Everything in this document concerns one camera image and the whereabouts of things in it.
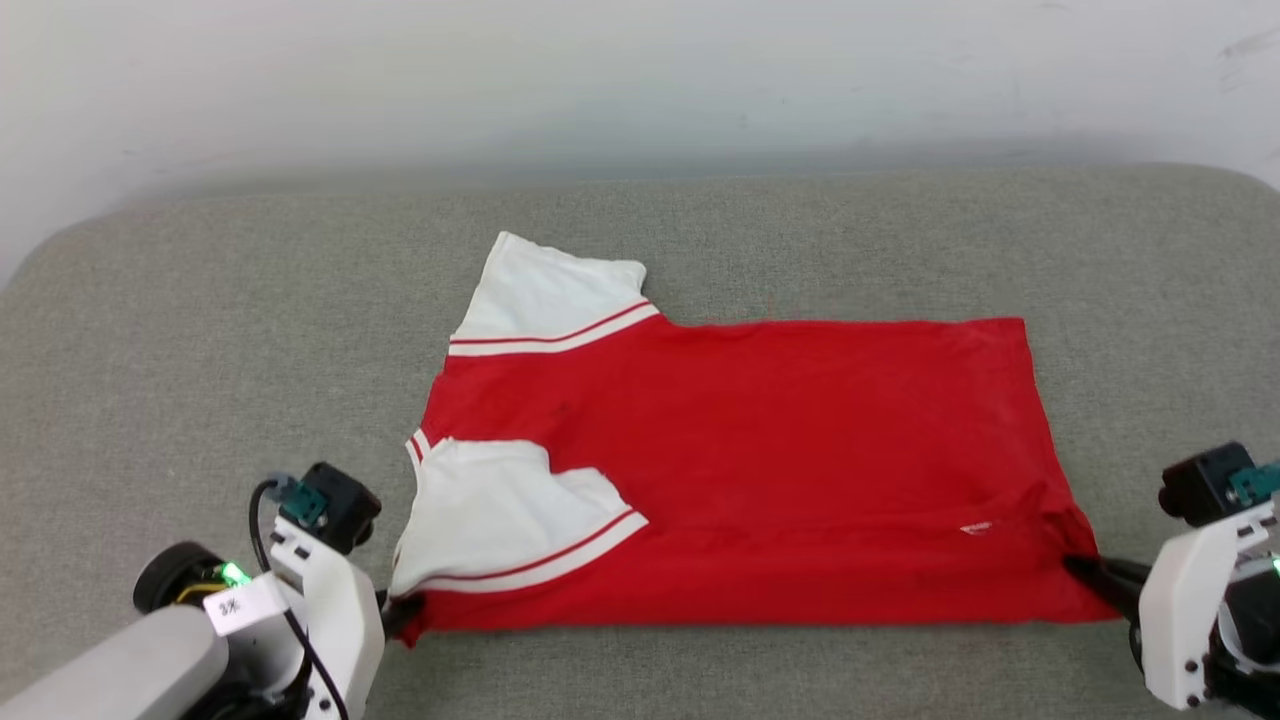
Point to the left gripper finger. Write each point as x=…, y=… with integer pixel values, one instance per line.
x=402, y=610

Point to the teal camera connector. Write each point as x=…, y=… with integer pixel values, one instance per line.
x=1258, y=483
x=300, y=502

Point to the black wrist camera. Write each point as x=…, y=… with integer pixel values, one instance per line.
x=1200, y=485
x=340, y=505

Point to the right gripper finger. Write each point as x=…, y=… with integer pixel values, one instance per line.
x=1115, y=582

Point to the white printed label sticker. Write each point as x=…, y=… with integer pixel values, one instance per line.
x=243, y=604

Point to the teal left camera connector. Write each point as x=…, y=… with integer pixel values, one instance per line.
x=300, y=502

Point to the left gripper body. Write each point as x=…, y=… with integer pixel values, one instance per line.
x=340, y=620

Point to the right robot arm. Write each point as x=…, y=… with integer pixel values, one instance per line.
x=1255, y=620

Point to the teal right camera connector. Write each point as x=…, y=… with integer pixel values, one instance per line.
x=1258, y=483

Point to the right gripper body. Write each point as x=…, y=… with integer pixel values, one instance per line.
x=1180, y=610

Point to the red and white basketball jersey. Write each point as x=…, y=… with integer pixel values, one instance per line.
x=800, y=470

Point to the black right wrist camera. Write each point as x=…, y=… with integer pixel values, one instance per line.
x=1200, y=485

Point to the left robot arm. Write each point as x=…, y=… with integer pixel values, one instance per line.
x=120, y=670

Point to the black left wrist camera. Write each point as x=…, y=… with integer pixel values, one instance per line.
x=340, y=505

